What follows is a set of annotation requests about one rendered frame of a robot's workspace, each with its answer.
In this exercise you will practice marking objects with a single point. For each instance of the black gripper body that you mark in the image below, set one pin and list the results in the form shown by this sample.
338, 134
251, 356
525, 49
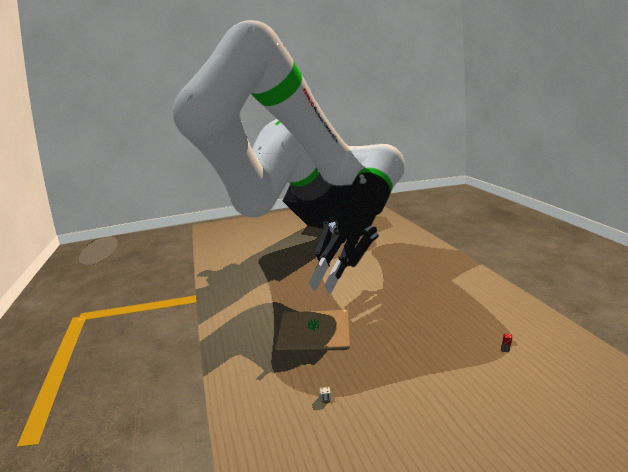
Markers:
362, 206

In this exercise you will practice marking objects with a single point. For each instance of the tan flat mat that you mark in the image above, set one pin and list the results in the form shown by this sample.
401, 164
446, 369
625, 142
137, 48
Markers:
333, 330

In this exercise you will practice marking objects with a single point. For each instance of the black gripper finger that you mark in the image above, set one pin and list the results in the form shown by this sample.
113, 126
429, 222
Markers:
325, 251
350, 255

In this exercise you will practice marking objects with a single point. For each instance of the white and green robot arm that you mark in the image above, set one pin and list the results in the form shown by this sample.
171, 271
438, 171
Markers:
207, 112

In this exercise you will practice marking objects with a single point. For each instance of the white die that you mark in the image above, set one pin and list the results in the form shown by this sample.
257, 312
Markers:
325, 393

